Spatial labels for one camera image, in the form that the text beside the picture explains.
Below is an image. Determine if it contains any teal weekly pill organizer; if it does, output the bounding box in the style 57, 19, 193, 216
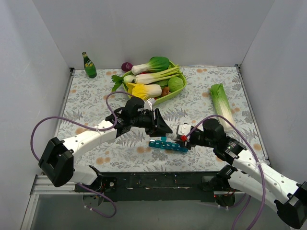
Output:
149, 137, 188, 152

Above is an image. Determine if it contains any white pill bottle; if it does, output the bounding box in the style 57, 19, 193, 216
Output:
165, 133, 178, 141

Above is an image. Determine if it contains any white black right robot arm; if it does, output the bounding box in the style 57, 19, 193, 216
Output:
177, 119, 307, 229

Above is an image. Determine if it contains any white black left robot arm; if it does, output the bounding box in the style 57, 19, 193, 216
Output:
38, 97, 173, 192

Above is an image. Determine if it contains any lime green plastic basket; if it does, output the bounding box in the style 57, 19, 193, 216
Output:
122, 61, 187, 104

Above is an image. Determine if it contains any yellow bok choy toy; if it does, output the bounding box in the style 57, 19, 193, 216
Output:
126, 83, 162, 101

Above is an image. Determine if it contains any brown mushroom toy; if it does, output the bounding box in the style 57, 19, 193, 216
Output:
161, 87, 170, 97

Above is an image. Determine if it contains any celery stalk toy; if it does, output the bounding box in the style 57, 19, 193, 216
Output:
111, 65, 180, 92

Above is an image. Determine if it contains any napa cabbage toy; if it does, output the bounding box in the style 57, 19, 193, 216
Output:
210, 84, 235, 125

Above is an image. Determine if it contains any round green cabbage toy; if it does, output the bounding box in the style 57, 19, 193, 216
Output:
168, 77, 184, 92

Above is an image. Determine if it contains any purple onion toy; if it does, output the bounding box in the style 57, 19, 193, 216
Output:
121, 62, 133, 72

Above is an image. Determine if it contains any green bok choy toy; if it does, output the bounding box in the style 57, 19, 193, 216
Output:
131, 57, 169, 75

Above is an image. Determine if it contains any floral table mat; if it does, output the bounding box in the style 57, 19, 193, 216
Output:
57, 67, 265, 172

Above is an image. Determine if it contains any green glass bottle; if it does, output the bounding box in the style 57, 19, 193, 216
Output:
82, 52, 97, 79

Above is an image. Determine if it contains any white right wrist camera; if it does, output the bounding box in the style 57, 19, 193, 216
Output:
176, 124, 191, 141

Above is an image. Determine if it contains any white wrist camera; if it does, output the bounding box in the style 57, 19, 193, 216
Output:
144, 98, 156, 111
176, 124, 191, 141

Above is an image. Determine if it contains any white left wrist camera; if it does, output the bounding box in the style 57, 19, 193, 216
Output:
144, 98, 156, 111

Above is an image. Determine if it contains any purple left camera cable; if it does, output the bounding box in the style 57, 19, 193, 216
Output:
30, 91, 147, 218

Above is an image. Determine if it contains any black front mounting rail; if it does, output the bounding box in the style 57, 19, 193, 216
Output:
74, 170, 243, 204

